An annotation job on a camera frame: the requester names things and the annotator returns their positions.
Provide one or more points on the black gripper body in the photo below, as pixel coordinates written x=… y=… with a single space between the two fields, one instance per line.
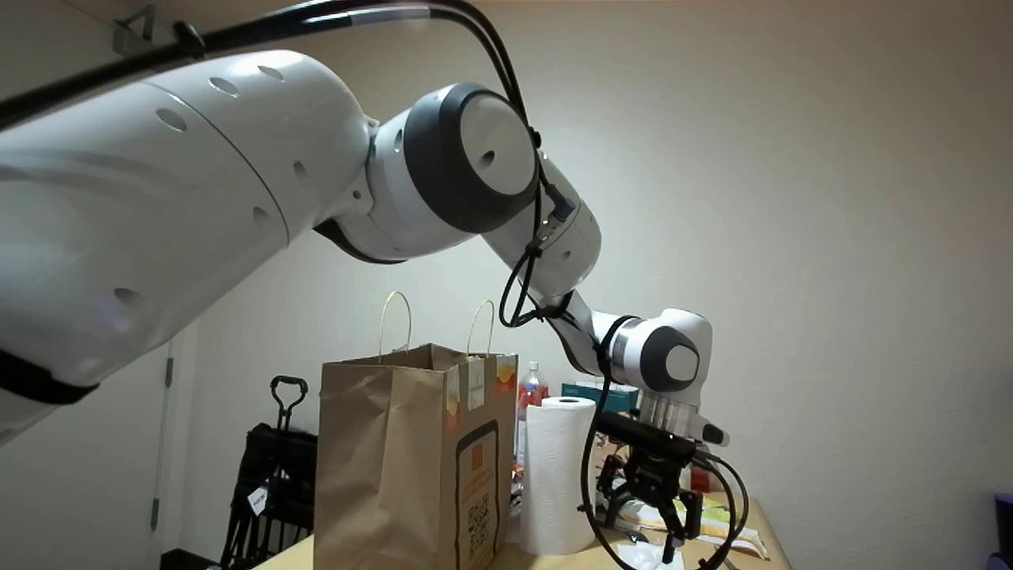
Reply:
x=653 y=461

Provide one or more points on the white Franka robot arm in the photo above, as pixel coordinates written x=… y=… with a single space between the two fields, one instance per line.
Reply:
x=209 y=190

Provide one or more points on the brown paper bag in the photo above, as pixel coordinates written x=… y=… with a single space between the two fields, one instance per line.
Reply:
x=399 y=464

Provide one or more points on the yellow green snack packets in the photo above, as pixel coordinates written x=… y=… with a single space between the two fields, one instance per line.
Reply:
x=740 y=532

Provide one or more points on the white paper towel roll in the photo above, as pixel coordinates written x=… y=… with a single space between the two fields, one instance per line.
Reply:
x=559 y=475

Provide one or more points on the red label water bottle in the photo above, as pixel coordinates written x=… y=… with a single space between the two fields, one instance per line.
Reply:
x=532 y=388

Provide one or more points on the dark blue box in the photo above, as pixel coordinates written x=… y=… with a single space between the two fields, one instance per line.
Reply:
x=1001 y=527

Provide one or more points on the black folding cart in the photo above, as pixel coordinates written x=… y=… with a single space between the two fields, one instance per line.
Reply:
x=269 y=475

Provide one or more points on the grey door closer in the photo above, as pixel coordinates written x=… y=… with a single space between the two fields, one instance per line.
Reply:
x=135 y=34

